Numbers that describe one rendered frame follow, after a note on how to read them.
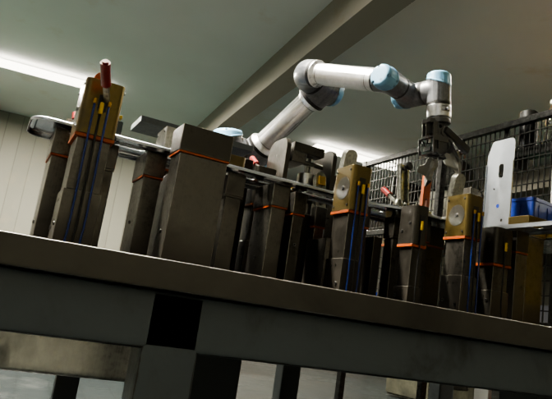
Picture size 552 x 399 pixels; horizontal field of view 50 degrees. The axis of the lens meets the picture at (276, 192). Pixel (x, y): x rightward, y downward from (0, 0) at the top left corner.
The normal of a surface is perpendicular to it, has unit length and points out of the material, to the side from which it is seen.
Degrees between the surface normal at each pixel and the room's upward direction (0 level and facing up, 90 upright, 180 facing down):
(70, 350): 90
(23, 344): 90
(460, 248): 90
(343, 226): 90
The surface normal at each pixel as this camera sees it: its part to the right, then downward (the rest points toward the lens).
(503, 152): -0.88, -0.22
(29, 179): 0.38, -0.14
